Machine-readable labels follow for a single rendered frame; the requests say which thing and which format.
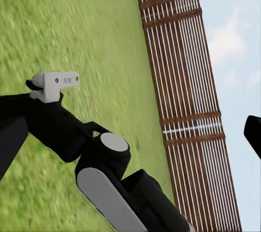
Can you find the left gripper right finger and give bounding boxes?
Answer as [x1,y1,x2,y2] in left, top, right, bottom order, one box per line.
[244,115,261,159]

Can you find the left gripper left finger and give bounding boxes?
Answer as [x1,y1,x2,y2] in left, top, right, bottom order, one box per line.
[0,115,28,181]

